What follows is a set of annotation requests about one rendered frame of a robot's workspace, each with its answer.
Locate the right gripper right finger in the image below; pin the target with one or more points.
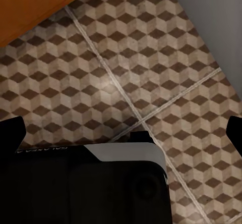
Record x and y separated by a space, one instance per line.
234 132

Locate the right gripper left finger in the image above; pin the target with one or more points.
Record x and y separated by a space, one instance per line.
12 132

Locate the cabinet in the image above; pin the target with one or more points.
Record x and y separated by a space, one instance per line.
19 16

